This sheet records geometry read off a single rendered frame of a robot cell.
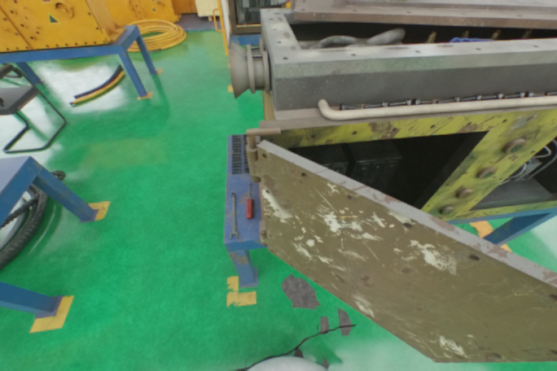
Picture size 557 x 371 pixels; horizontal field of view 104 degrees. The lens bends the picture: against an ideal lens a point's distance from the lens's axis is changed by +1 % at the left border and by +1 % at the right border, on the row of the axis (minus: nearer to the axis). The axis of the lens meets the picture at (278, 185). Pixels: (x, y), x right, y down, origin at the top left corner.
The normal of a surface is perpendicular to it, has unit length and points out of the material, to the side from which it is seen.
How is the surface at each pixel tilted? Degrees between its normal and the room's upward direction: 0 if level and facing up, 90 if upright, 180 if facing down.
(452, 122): 90
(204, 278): 0
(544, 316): 90
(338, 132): 90
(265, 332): 0
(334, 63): 90
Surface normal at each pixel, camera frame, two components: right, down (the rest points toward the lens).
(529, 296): -0.57, 0.64
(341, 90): 0.12, 0.77
